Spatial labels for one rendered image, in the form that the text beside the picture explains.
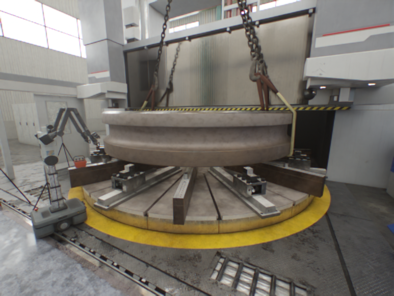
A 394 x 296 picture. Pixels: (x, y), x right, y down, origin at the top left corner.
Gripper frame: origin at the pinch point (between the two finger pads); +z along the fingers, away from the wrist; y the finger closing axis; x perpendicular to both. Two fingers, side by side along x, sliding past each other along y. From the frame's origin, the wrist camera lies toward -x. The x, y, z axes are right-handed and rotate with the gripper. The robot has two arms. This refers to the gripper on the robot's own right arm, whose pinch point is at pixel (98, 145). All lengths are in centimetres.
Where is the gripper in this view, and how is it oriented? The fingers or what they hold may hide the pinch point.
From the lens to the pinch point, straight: 331.7
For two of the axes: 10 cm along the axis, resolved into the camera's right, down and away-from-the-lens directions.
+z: 3.4, 7.8, 5.3
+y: -7.3, -1.3, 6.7
